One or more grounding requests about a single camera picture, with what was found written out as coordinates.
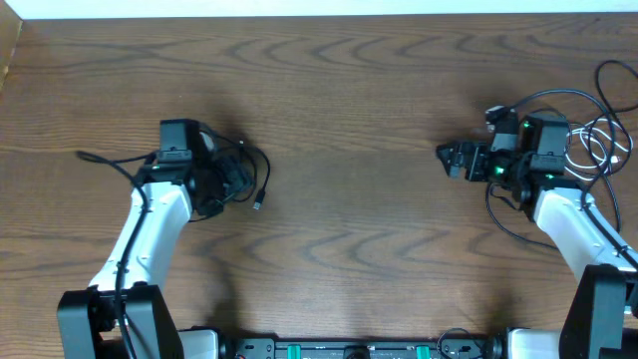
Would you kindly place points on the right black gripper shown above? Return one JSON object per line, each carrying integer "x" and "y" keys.
{"x": 479, "y": 152}

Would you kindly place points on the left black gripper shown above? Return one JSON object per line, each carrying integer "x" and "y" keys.
{"x": 233, "y": 173}

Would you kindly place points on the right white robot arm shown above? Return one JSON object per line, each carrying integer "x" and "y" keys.
{"x": 527, "y": 157}

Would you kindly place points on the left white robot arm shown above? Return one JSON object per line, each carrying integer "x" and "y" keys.
{"x": 192, "y": 176}

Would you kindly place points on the cardboard box edge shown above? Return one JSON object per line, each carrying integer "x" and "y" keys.
{"x": 10, "y": 29}

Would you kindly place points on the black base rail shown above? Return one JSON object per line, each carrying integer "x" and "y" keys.
{"x": 454, "y": 347}

